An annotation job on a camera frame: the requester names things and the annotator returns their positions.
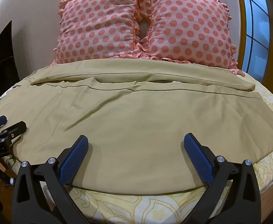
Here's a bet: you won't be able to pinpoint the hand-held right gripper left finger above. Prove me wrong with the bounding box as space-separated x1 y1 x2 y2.
12 135 97 224

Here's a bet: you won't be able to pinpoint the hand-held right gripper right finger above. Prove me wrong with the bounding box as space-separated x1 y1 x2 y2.
174 133 262 224

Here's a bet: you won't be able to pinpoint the beige pants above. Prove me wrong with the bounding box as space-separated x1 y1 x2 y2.
0 58 273 191

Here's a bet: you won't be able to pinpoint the dark wooden cabinet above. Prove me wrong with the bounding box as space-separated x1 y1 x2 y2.
0 20 21 88

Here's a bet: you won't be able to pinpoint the yellow patterned bed sheet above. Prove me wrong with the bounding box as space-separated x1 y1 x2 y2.
0 73 273 224

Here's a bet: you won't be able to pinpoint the pink polka dot pillow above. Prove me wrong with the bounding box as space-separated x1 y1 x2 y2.
51 0 142 66
136 0 245 77

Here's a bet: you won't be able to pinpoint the window with white bars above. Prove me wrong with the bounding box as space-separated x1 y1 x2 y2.
240 0 271 81

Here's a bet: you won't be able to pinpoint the wooden bed frame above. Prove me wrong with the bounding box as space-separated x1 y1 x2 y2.
259 180 273 224

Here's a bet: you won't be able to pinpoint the wooden window frame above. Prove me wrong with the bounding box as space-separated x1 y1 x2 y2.
193 0 273 97

